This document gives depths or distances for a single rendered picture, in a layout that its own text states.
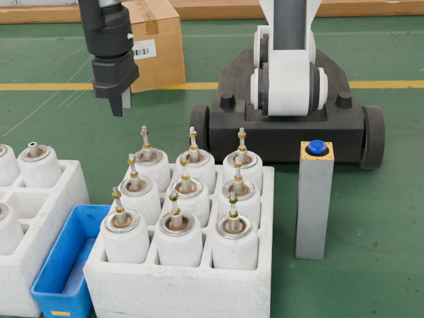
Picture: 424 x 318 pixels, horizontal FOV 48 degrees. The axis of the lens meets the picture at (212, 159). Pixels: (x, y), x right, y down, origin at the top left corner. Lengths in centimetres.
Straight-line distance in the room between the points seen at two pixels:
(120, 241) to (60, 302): 21
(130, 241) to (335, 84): 99
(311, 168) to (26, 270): 67
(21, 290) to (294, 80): 82
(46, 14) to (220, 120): 188
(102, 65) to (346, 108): 80
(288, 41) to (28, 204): 81
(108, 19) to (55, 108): 123
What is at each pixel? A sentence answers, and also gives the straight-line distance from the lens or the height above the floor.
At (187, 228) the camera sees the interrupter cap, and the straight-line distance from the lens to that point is 99.
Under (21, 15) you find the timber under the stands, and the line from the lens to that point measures 320.
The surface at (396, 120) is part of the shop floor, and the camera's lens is 189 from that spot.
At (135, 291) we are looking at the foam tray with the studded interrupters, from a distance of 107.
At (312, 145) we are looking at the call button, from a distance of 109.
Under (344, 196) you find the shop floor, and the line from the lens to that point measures 148.
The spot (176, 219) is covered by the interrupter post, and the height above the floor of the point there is 27.
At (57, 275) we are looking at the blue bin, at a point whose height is 6.
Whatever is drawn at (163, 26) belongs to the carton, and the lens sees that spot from 202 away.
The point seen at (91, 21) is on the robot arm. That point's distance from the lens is 87.
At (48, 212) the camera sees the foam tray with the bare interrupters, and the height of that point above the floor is 18.
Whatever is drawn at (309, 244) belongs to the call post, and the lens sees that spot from 124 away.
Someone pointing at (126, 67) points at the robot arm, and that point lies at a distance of 96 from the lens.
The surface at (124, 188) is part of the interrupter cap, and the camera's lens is 112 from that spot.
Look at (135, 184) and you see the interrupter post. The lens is 110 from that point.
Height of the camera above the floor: 93
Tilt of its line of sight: 35 degrees down
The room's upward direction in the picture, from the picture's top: 4 degrees counter-clockwise
